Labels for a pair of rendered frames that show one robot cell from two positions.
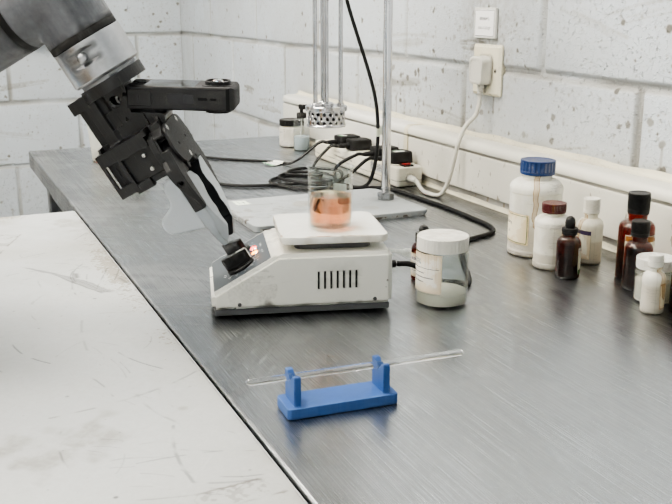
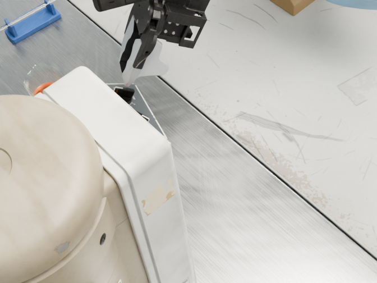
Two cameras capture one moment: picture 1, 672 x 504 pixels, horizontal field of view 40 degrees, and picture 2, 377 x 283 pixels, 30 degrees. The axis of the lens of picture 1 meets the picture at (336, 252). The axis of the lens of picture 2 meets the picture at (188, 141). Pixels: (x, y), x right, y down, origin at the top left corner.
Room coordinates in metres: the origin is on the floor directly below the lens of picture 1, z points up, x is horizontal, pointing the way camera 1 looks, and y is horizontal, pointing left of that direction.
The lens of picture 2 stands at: (1.70, 0.07, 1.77)
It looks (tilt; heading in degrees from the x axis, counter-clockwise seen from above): 54 degrees down; 170
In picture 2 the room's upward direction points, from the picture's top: 9 degrees counter-clockwise
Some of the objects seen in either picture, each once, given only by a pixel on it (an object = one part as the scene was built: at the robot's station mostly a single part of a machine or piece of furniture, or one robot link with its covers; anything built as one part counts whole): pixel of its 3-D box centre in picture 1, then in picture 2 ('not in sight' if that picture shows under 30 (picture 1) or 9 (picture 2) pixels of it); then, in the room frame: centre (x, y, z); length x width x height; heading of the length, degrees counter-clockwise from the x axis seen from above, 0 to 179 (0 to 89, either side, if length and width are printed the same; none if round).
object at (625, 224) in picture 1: (636, 235); not in sight; (1.11, -0.37, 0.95); 0.04 x 0.04 x 0.11
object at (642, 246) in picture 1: (638, 254); not in sight; (1.07, -0.36, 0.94); 0.03 x 0.03 x 0.08
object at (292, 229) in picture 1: (328, 227); not in sight; (1.04, 0.01, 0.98); 0.12 x 0.12 x 0.01; 9
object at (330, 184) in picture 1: (330, 196); (48, 94); (1.01, 0.01, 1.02); 0.06 x 0.05 x 0.08; 1
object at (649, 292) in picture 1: (653, 282); not in sight; (0.98, -0.35, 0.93); 0.03 x 0.03 x 0.07
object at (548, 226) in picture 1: (552, 234); not in sight; (1.16, -0.28, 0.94); 0.05 x 0.05 x 0.09
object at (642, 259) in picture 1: (655, 278); not in sight; (1.02, -0.37, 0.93); 0.05 x 0.05 x 0.05
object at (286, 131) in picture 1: (292, 132); not in sight; (2.22, 0.11, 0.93); 0.06 x 0.06 x 0.06
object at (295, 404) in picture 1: (337, 385); (31, 18); (0.73, 0.00, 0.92); 0.10 x 0.03 x 0.04; 110
